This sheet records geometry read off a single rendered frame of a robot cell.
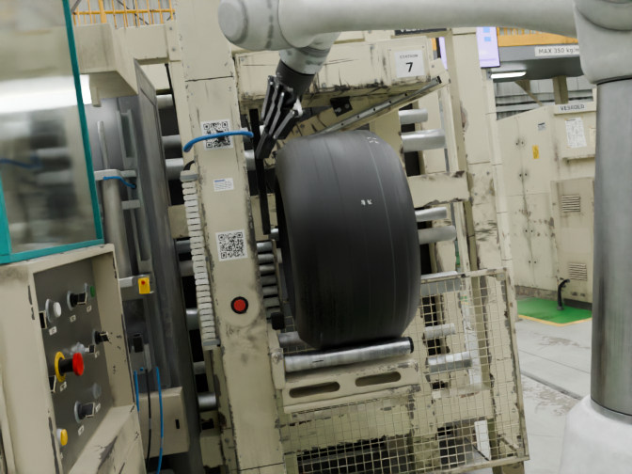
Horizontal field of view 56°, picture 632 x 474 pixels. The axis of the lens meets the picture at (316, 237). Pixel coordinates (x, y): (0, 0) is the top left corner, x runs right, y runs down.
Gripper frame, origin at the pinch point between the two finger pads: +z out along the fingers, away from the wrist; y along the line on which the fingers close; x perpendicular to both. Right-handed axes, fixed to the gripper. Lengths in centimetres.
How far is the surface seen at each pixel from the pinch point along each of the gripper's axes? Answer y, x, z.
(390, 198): 15.5, 28.5, 4.7
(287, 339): 13, 25, 66
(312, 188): 5.1, 13.9, 9.8
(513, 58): -366, 642, 181
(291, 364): 29, 11, 48
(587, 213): -87, 449, 169
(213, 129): -26.0, 3.0, 16.9
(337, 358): 33, 21, 44
